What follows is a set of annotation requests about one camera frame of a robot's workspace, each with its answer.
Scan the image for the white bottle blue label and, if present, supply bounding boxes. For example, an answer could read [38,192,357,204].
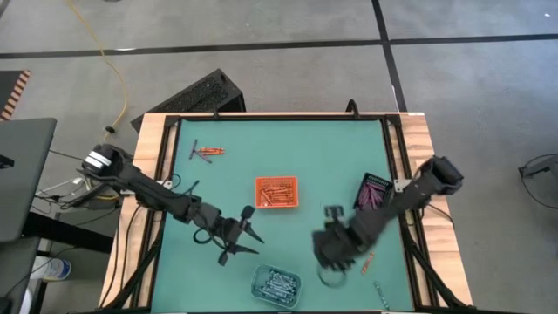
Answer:
[30,256,73,283]

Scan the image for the orange plastic basket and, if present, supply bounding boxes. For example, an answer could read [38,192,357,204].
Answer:
[254,174,301,210]

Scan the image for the yellow cable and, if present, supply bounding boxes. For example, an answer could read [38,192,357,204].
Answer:
[65,0,129,147]

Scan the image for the green table mat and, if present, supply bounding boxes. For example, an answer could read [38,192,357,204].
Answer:
[151,118,416,313]

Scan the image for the black desk frame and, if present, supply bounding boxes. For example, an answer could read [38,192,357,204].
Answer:
[21,211,115,314]

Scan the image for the grey-green plastic tray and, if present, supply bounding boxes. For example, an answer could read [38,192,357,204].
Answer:
[249,263,303,310]

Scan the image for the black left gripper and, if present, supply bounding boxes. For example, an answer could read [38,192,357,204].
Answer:
[194,202,266,268]

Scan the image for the black plastic basket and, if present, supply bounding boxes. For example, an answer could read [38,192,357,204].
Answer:
[352,171,394,214]

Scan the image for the black perforated metal case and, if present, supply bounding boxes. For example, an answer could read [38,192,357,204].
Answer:
[130,68,248,133]

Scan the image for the black metal table frame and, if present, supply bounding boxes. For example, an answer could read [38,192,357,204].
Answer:
[98,112,474,314]

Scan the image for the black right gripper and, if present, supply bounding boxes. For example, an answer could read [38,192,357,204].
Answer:
[310,204,364,290]

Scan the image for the black mat orange stripes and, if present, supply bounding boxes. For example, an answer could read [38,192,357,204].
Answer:
[0,69,32,122]

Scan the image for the grey desk panel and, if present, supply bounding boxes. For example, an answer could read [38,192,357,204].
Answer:
[0,237,43,314]
[0,117,58,243]

